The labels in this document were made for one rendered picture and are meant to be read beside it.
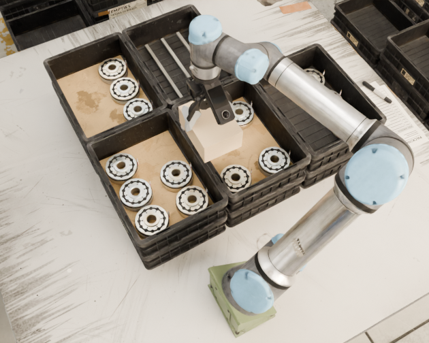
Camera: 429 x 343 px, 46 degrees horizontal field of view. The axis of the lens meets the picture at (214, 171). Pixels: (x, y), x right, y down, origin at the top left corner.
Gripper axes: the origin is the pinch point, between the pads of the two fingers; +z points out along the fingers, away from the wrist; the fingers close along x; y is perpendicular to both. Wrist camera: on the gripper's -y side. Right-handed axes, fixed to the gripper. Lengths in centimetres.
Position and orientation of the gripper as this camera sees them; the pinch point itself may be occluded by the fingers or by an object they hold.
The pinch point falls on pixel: (210, 123)
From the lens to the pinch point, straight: 143.3
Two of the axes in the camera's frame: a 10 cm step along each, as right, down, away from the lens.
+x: -8.8, 4.0, -2.4
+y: -4.7, -7.6, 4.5
